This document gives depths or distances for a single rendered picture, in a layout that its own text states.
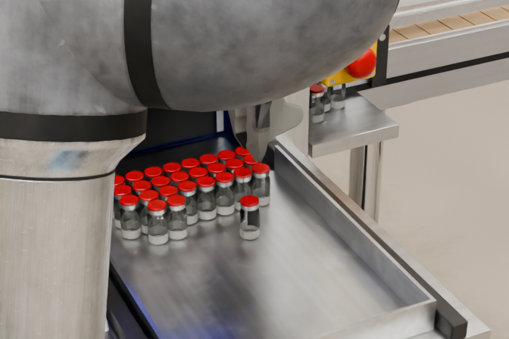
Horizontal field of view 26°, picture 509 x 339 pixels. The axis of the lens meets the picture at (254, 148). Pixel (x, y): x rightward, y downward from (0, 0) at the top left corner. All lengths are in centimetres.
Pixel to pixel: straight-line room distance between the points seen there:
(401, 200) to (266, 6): 247
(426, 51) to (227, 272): 55
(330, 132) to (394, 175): 166
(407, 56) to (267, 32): 105
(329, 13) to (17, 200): 18
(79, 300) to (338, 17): 20
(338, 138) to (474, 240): 146
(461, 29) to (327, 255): 54
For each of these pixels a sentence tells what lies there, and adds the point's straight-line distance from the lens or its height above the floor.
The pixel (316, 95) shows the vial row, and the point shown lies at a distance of 143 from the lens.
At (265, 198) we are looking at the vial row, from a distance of 126.
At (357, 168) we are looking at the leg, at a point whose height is 72.
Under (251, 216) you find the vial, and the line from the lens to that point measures 119.
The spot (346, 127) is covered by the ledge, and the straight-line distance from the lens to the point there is 144.
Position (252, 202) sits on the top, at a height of 93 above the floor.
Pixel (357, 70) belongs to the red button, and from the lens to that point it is 134.
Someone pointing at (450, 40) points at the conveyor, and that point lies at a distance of 159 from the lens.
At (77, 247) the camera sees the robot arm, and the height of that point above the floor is 123.
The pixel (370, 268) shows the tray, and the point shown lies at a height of 88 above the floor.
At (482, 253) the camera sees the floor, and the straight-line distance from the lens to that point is 280.
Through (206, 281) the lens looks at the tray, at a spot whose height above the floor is 88.
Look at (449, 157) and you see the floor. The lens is 319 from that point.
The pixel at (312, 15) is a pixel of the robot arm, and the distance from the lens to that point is 53.
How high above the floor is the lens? 156
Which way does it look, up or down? 29 degrees down
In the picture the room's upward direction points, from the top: straight up
